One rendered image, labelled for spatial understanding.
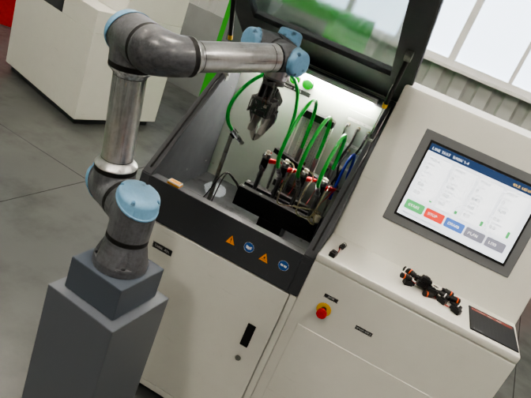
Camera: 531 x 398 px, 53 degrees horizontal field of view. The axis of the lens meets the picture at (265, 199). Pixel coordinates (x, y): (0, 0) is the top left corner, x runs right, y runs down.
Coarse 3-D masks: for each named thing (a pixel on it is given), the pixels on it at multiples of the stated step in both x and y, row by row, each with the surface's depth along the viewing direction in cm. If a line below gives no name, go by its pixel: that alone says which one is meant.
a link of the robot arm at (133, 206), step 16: (112, 192) 140; (128, 192) 136; (144, 192) 139; (112, 208) 138; (128, 208) 135; (144, 208) 135; (112, 224) 138; (128, 224) 136; (144, 224) 138; (128, 240) 138; (144, 240) 141
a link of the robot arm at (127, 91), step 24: (120, 24) 125; (144, 24) 122; (120, 48) 125; (120, 72) 129; (120, 96) 133; (120, 120) 136; (120, 144) 139; (96, 168) 143; (120, 168) 142; (96, 192) 144
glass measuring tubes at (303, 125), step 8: (312, 112) 217; (304, 120) 220; (320, 120) 217; (296, 128) 224; (304, 128) 223; (312, 128) 222; (296, 136) 223; (312, 136) 221; (320, 136) 221; (328, 136) 220; (296, 144) 226; (320, 144) 220; (288, 152) 226; (296, 152) 225; (312, 152) 224; (304, 160) 224; (312, 160) 223; (288, 184) 230; (288, 192) 230; (304, 192) 229
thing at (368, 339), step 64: (384, 128) 191; (448, 128) 185; (512, 128) 187; (384, 192) 192; (384, 256) 193; (448, 256) 188; (320, 320) 184; (384, 320) 176; (512, 320) 184; (320, 384) 191; (384, 384) 182; (448, 384) 174
